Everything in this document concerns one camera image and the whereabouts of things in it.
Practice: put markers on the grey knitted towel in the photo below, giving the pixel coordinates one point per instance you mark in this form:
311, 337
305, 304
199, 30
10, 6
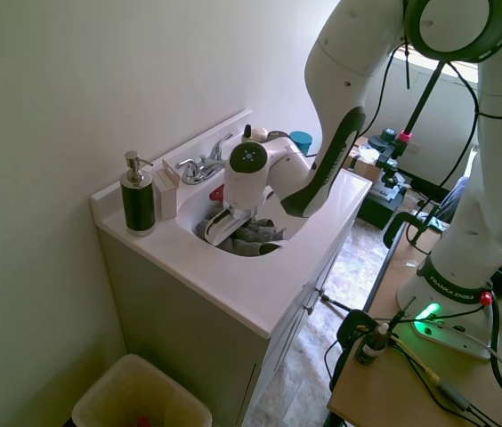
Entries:
255, 238

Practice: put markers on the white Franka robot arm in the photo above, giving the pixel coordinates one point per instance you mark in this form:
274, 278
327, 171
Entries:
349, 66

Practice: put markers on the white sink vanity top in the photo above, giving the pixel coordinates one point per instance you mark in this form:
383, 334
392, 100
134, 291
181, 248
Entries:
233, 284

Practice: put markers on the red small object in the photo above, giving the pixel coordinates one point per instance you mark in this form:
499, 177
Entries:
217, 193

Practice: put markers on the chrome faucet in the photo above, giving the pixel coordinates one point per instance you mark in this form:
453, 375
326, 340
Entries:
197, 170

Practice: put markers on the small bottle black cap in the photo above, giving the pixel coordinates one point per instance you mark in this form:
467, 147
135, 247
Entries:
247, 133

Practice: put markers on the beige round sponge ball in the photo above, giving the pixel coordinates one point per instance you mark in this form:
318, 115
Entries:
260, 134

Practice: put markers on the white printed carton box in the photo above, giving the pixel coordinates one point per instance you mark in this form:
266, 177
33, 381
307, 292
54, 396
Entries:
166, 195

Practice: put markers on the teal round container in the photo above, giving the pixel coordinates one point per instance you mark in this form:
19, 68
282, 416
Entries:
302, 141

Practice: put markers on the black chrome soap dispenser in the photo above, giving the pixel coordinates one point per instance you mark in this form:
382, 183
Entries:
137, 200

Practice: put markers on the cardboard box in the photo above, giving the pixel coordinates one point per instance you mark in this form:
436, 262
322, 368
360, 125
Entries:
362, 166

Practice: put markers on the black stand base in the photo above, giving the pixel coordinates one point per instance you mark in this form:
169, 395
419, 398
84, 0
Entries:
382, 200

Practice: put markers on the grey vanity cabinet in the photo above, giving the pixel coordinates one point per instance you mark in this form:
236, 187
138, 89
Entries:
215, 356

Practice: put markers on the black C-clamp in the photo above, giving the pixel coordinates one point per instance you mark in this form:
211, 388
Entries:
355, 322
398, 224

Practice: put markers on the pink clip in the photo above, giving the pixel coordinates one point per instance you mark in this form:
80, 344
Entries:
406, 136

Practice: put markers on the dark dropper bottle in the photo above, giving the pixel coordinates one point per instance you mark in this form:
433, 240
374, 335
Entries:
370, 347

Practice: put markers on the beige lined trash bin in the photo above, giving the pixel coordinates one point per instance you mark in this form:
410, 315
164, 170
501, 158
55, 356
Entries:
135, 391

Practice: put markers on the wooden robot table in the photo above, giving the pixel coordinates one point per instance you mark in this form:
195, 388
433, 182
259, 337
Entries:
393, 391

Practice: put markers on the red knob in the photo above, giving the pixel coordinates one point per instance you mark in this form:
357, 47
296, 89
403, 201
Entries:
485, 298

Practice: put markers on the black camera stand pole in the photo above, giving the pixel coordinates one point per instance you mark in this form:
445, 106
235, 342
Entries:
424, 98

